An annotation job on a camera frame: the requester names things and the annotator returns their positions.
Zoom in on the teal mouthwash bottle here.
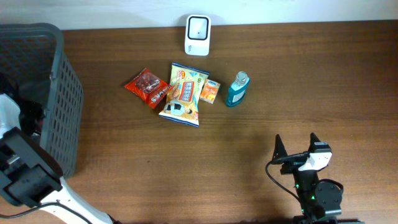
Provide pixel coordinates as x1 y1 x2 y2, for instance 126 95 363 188
226 71 250 107

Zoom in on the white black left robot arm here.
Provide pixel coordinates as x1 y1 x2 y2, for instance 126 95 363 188
1 73 116 224

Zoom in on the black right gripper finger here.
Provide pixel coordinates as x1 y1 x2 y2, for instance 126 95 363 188
309 133 322 152
271 134 288 164

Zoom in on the red snack bag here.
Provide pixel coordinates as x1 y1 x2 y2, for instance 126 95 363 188
124 68 172 109

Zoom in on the grey plastic mesh basket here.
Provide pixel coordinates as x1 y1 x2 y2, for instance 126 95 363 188
1 23 84 178

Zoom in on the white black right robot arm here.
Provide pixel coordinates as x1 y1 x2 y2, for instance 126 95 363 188
267 133 344 223

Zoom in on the orange tissue pack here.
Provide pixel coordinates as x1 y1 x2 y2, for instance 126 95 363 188
200 79 220 104

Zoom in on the yellow wet wipes pack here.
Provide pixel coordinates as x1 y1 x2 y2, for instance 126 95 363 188
159 62 210 128

